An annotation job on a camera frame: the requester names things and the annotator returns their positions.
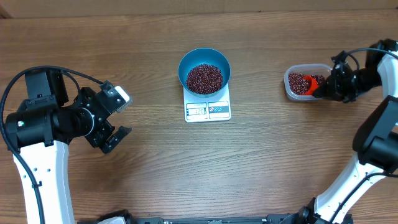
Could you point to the red beans in bowl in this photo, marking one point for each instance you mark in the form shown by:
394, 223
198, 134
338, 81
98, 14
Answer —
204, 79

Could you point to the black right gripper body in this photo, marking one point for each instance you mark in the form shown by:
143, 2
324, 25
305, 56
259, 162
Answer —
345, 83

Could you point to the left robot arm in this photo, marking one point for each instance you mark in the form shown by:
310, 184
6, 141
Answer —
39, 134

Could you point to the red measuring scoop blue handle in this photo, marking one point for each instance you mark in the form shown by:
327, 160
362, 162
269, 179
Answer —
313, 85

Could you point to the clear plastic container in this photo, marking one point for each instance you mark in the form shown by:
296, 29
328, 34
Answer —
305, 69

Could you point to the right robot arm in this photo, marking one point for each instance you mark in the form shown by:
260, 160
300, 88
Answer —
374, 144

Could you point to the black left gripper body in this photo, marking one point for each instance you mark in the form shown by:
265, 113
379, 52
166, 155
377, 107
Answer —
99, 132

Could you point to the blue bowl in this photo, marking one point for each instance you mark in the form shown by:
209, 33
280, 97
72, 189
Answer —
200, 56

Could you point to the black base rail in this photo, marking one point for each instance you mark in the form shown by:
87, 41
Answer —
123, 216

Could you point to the white digital kitchen scale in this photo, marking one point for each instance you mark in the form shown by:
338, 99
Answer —
214, 108

